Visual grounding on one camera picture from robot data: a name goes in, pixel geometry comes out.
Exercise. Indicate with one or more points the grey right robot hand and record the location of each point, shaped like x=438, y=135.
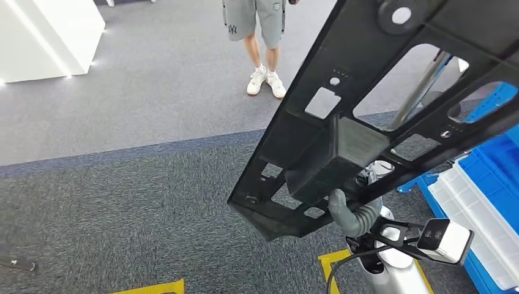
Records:
x=356, y=223

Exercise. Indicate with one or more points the black plastic frame part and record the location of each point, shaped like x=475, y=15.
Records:
x=324, y=154

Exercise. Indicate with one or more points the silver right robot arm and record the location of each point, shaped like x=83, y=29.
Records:
x=397, y=280

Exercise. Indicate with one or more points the white plastic bin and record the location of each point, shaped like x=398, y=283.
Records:
x=494, y=227
x=470, y=227

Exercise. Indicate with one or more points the blue plastic bin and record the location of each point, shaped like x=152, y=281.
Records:
x=494, y=174

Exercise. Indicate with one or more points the person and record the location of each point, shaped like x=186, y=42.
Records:
x=251, y=20

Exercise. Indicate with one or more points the white plinth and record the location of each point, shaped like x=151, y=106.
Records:
x=52, y=36

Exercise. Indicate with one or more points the pale wrist camera with bracket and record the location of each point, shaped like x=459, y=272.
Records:
x=450, y=239

